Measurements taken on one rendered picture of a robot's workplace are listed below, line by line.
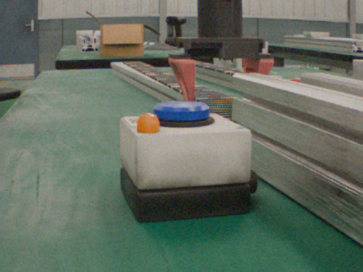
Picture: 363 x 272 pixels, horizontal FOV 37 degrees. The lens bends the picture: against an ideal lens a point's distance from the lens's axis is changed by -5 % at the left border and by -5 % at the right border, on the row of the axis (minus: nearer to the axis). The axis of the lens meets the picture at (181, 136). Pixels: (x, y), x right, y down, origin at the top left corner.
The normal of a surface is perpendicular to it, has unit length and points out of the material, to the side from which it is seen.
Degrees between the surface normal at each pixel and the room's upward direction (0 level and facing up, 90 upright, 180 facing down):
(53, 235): 0
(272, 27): 90
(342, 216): 90
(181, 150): 90
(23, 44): 90
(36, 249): 0
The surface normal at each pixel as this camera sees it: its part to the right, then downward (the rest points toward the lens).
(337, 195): -0.97, 0.04
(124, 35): 0.14, -0.19
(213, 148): 0.25, 0.18
